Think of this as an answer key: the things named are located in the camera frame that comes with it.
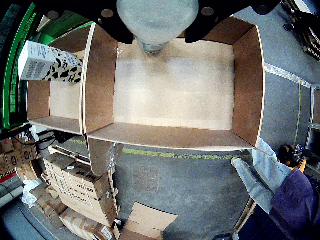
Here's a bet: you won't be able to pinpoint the orange pallet jack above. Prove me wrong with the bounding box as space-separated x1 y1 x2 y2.
278 143 320 174

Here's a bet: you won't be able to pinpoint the taped brown carton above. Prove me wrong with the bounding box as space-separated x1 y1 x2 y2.
59 207 115 240

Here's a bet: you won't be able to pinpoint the translucent bottle with teal label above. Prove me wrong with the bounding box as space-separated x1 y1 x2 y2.
116 0 200 55

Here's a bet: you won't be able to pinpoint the plain brown carton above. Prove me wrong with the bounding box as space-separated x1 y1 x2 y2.
43 152 76 198

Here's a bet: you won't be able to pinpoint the green metal shelf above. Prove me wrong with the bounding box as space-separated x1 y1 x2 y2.
0 2 37 131

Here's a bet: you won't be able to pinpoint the divided cardboard box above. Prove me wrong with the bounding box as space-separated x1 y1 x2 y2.
26 16 266 177

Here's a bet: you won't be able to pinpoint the purple jacket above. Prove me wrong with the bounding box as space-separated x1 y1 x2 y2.
269 168 320 240

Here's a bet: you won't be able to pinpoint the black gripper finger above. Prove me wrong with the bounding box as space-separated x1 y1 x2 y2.
29 0 135 45
184 0 283 44

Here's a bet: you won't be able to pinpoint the white box with black pattern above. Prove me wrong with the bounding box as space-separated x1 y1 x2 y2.
17 40 84 84

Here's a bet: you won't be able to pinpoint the brown carton with printed letters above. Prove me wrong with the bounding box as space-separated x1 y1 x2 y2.
62 163 119 227

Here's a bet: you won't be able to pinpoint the brown cardboard with flaps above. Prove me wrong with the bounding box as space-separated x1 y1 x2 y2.
113 201 179 240

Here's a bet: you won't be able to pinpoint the light blue jeans leg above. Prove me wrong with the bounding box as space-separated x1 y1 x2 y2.
251 136 293 192

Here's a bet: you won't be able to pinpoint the crumpled white plastic wrap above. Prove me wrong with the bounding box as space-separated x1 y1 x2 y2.
21 178 43 209

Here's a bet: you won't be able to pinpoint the stacked printed cartons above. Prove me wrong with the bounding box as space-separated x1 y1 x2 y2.
0 134 42 181

